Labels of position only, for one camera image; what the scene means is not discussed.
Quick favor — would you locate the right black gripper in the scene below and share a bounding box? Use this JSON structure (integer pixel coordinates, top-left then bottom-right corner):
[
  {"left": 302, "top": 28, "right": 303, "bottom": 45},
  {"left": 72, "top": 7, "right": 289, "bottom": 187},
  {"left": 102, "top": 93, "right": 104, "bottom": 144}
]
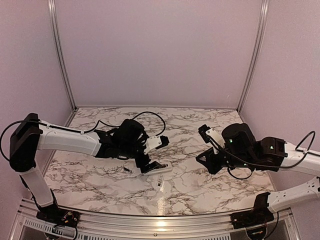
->
[{"left": 196, "top": 146, "right": 255, "bottom": 175}]

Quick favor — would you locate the white remote control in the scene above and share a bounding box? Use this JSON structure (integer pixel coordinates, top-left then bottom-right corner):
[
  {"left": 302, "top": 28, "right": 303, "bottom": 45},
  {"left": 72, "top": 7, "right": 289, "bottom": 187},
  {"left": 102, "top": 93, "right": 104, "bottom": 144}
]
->
[{"left": 144, "top": 162, "right": 173, "bottom": 176}]

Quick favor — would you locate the white battery cover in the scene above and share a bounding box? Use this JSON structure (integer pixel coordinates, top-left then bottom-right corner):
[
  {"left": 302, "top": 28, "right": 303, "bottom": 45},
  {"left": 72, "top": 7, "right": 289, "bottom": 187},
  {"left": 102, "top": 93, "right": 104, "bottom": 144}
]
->
[{"left": 157, "top": 176, "right": 164, "bottom": 187}]

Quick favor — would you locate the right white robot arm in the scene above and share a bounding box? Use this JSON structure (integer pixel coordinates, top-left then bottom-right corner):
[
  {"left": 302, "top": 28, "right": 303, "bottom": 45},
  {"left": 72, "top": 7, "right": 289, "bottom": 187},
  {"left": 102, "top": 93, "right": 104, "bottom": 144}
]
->
[{"left": 196, "top": 123, "right": 320, "bottom": 224}]

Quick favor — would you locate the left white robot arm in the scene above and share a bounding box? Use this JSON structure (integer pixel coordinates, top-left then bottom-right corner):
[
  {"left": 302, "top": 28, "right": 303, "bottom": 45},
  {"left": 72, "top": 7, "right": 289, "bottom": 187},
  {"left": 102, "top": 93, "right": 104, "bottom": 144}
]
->
[{"left": 1, "top": 113, "right": 169, "bottom": 223}]

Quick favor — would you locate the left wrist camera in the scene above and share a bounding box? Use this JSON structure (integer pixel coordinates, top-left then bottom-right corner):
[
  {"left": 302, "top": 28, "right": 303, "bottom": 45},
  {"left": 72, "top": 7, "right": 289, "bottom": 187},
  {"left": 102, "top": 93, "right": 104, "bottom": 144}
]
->
[{"left": 143, "top": 135, "right": 170, "bottom": 155}]

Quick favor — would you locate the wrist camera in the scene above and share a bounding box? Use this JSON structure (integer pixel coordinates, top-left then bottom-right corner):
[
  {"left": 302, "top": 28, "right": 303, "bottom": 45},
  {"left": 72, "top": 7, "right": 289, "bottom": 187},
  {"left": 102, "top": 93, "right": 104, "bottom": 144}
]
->
[
  {"left": 143, "top": 135, "right": 170, "bottom": 155},
  {"left": 198, "top": 124, "right": 225, "bottom": 148}
]

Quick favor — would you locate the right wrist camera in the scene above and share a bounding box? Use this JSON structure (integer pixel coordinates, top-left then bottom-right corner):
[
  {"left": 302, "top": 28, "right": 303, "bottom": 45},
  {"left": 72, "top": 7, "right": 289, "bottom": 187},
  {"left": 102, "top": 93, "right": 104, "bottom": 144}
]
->
[{"left": 198, "top": 124, "right": 225, "bottom": 148}]

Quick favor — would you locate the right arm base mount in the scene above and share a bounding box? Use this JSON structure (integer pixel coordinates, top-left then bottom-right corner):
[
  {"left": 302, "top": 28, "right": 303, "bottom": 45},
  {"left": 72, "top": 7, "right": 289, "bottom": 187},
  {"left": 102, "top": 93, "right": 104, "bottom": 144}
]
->
[{"left": 230, "top": 208, "right": 275, "bottom": 229}]

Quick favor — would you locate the front aluminium rail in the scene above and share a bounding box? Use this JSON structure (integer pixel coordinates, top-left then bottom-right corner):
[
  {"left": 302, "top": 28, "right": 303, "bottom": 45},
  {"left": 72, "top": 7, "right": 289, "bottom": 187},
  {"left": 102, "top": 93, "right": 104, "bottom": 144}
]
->
[{"left": 9, "top": 199, "right": 301, "bottom": 240}]

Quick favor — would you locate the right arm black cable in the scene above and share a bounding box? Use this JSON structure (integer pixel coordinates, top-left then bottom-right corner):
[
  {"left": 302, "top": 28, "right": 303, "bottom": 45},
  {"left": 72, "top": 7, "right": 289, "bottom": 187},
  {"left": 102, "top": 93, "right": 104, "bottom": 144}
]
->
[{"left": 212, "top": 130, "right": 317, "bottom": 180}]

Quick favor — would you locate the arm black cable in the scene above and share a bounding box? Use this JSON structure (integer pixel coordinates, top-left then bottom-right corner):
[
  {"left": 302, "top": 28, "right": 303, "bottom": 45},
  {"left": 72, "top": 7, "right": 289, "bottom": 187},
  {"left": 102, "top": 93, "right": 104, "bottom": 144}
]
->
[
  {"left": 212, "top": 130, "right": 317, "bottom": 180},
  {"left": 0, "top": 111, "right": 166, "bottom": 161}
]

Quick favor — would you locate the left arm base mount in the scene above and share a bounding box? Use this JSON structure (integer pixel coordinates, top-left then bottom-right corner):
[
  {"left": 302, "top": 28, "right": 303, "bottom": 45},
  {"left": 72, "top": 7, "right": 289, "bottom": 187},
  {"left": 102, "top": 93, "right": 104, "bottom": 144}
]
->
[{"left": 36, "top": 208, "right": 80, "bottom": 228}]

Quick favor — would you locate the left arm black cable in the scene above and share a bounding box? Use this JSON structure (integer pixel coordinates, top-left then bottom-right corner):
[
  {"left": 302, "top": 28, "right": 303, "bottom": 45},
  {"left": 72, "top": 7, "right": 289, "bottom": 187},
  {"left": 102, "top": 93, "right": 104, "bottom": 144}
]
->
[{"left": 0, "top": 111, "right": 166, "bottom": 161}]

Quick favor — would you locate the right aluminium frame post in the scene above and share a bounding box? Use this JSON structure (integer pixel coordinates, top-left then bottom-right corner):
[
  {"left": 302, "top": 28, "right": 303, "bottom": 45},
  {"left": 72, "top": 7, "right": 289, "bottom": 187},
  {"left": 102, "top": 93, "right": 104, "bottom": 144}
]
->
[{"left": 236, "top": 0, "right": 270, "bottom": 115}]

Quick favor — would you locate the aluminium frame post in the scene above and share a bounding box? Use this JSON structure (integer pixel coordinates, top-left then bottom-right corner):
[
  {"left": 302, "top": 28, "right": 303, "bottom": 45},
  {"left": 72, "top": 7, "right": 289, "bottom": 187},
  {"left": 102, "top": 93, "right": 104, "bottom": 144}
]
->
[
  {"left": 236, "top": 0, "right": 270, "bottom": 115},
  {"left": 47, "top": 0, "right": 77, "bottom": 112}
]

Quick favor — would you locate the left aluminium frame post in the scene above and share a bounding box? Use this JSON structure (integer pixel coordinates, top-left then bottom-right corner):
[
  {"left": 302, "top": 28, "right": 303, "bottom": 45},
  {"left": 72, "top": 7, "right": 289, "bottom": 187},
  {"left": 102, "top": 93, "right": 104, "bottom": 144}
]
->
[{"left": 47, "top": 0, "right": 77, "bottom": 112}]

